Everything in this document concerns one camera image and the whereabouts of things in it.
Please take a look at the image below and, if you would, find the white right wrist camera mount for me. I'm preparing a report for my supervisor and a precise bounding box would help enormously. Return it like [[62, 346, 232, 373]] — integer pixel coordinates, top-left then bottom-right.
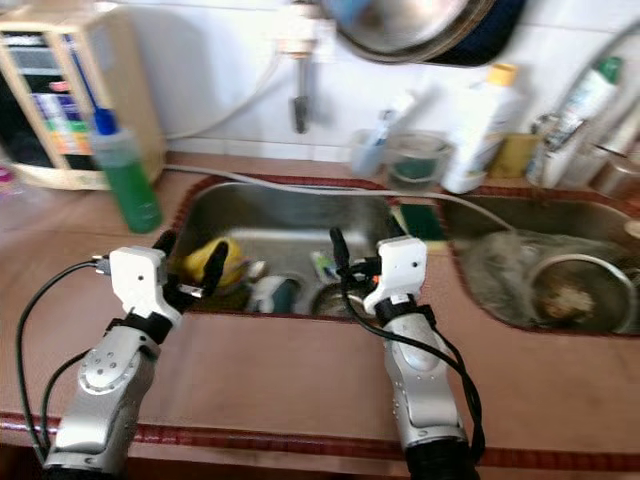
[[363, 237, 429, 313]]

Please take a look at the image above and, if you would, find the steel strainer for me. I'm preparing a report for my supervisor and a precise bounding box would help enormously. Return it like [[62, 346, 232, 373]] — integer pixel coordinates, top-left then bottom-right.
[[525, 255, 640, 331]]

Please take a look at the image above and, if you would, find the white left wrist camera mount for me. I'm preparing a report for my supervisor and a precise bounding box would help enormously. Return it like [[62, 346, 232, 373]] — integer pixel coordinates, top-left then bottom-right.
[[108, 246, 183, 326]]

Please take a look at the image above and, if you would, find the steel sink faucet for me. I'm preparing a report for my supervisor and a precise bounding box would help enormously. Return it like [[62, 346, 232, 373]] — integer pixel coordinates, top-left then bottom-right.
[[525, 55, 626, 191]]

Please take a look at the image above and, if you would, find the cream water ionizer machine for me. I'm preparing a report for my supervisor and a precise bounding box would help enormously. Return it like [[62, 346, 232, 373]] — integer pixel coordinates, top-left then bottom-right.
[[0, 0, 166, 191]]

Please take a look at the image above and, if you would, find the green dish soap bottle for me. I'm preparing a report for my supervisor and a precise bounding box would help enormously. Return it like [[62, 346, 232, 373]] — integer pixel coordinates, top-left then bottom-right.
[[90, 105, 164, 235]]

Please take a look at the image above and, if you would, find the clear crumpled plastic bag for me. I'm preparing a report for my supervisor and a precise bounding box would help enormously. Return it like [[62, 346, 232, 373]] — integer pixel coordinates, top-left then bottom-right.
[[455, 232, 640, 331]]

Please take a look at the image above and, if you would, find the white ionizer hose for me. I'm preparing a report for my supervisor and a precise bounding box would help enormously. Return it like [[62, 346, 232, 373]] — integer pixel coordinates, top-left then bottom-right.
[[165, 50, 286, 143]]

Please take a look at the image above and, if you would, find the steel double sink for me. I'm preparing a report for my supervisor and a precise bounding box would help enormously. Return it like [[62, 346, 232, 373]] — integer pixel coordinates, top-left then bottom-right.
[[165, 175, 640, 336]]

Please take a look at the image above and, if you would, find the green white toothbrush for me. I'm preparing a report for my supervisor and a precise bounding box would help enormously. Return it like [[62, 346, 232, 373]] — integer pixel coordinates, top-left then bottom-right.
[[308, 250, 346, 286]]

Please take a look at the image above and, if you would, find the yellow sponge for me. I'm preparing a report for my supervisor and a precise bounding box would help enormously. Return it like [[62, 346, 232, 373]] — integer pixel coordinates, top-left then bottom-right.
[[490, 135, 539, 181]]

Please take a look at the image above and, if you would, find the clear toothbrush cup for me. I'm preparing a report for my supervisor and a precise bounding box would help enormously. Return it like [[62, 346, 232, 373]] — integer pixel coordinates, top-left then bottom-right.
[[350, 130, 386, 179]]

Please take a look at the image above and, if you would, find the clear plastic container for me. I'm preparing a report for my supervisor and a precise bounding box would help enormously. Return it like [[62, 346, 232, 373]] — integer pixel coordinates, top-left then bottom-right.
[[385, 130, 451, 193]]

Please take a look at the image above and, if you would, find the yellow plastic bowl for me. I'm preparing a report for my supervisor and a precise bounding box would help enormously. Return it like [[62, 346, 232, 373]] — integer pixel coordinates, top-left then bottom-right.
[[182, 236, 246, 291]]

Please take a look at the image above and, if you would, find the hanging steel wok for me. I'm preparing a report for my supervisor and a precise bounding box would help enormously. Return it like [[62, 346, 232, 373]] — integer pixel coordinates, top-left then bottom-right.
[[325, 0, 529, 66]]

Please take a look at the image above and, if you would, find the small steel bowl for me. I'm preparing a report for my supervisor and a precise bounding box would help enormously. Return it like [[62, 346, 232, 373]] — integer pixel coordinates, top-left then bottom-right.
[[308, 283, 361, 319]]

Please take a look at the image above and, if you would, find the grey water hose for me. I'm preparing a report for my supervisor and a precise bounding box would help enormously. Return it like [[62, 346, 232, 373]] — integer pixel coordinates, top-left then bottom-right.
[[165, 165, 511, 236]]

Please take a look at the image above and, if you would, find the steel cup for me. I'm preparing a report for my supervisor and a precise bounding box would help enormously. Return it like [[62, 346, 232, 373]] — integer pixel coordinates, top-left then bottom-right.
[[590, 150, 640, 198]]

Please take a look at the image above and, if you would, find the steel wall tap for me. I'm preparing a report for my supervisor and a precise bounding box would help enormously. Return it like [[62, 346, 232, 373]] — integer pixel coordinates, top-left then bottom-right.
[[278, 5, 336, 136]]

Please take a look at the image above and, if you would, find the white detergent bottle yellow cap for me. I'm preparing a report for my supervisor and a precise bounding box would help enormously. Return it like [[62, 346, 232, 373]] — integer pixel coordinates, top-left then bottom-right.
[[440, 62, 523, 196]]

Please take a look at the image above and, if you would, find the green scrub sponge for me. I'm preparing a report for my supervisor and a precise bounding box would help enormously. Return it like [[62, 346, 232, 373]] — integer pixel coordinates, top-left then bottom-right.
[[395, 203, 446, 244]]

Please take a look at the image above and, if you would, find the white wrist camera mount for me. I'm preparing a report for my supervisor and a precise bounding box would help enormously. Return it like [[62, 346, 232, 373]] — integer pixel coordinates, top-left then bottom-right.
[[108, 246, 183, 326], [363, 237, 429, 313]]

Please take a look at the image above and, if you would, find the teal mug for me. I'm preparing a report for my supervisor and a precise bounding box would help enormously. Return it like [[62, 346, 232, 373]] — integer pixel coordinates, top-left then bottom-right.
[[245, 275, 301, 316]]

